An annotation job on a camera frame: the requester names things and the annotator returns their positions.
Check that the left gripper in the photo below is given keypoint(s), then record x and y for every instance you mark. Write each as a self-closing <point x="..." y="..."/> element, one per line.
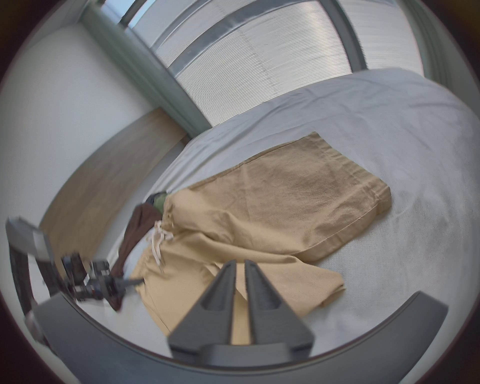
<point x="112" y="287"/>

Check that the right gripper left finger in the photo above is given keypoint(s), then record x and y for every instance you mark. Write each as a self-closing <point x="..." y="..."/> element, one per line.
<point x="213" y="311"/>

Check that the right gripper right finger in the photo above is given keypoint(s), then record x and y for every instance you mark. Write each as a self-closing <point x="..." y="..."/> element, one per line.
<point x="266" y="311"/>

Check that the tan shorts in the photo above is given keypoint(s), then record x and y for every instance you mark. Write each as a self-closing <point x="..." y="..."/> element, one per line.
<point x="281" y="202"/>

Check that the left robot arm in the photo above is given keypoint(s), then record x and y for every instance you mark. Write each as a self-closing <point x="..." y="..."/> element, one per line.
<point x="33" y="240"/>

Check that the bed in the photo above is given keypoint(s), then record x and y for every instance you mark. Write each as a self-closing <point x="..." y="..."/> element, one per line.
<point x="375" y="131"/>

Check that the brown garment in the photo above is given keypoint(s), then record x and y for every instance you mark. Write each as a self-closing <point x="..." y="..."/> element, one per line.
<point x="140" y="225"/>

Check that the green garment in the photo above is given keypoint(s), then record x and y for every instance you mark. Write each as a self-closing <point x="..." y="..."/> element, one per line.
<point x="160" y="200"/>

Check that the grey-green curtain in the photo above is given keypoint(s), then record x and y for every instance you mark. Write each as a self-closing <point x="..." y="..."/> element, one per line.
<point x="427" y="33"/>
<point x="157" y="75"/>

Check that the window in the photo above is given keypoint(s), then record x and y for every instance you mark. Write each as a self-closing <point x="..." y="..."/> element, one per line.
<point x="262" y="48"/>

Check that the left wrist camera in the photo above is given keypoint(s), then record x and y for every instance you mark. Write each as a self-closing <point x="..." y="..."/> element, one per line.
<point x="99" y="269"/>

